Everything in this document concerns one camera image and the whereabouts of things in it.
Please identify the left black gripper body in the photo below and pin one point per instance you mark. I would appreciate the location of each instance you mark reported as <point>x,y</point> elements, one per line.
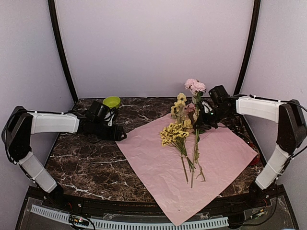
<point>99,131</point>

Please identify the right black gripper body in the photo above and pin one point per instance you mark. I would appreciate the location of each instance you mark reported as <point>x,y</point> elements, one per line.
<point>207,122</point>

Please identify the pink rose stem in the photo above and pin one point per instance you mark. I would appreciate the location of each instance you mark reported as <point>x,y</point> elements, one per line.
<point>197,90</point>

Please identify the small yellow flower bunch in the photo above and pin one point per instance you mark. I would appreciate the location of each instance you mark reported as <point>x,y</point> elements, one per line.
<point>175,135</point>

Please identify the pink purple wrapping paper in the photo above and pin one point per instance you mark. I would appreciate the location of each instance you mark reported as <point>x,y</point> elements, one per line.
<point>178,192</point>

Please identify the pink carnation stem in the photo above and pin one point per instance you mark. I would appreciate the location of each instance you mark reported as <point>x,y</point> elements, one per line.
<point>191,112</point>

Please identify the pale yellow flower stem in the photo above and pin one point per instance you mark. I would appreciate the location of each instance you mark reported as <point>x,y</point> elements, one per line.
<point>179,115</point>

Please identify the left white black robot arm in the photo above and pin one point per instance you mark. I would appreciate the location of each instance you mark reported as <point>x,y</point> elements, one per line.
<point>23,123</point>

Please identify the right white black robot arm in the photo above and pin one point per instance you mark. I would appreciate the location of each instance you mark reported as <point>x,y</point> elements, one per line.
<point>292,127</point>

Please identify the green plastic bowl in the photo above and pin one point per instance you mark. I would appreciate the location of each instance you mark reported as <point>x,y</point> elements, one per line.
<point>112,102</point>

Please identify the red floral pouch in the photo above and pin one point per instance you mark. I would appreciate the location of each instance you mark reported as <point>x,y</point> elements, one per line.
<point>256,159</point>

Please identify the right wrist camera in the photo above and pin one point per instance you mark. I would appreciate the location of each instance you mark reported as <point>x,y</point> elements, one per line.
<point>207,110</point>

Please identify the black front rail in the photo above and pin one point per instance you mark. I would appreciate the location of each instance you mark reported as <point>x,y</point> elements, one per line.
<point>225,205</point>

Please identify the white slotted cable duct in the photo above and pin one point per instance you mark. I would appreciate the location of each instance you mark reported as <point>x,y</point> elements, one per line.
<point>100,224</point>

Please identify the right black frame post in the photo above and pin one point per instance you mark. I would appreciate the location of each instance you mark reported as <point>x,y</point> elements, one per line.
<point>249,46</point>

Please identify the black frame post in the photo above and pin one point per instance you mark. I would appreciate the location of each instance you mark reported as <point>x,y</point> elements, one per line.
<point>249,46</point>
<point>60,48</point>

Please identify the left black frame post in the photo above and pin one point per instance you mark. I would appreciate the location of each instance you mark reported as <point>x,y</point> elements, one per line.
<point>60,48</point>

